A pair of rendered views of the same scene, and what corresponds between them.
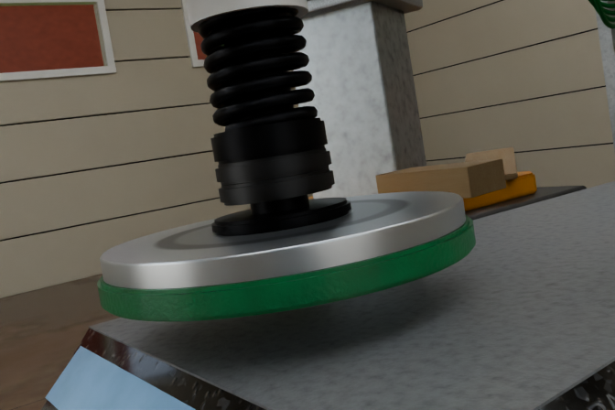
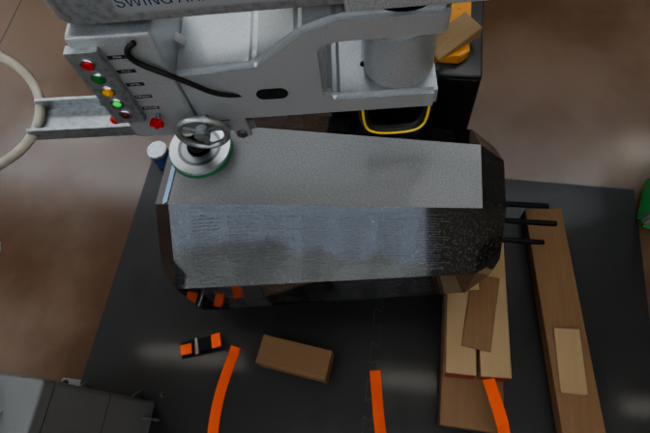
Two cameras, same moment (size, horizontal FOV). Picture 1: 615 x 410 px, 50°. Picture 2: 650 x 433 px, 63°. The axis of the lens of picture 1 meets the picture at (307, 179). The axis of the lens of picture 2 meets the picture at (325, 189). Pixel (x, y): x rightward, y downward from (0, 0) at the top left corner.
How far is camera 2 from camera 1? 178 cm
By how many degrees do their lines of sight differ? 71
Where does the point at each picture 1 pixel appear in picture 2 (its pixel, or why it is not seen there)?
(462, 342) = (199, 187)
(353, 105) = not seen: outside the picture
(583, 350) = (200, 200)
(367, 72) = not seen: outside the picture
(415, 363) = (191, 186)
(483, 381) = (189, 195)
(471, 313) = (211, 180)
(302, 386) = (180, 179)
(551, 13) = not seen: outside the picture
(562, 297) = (221, 187)
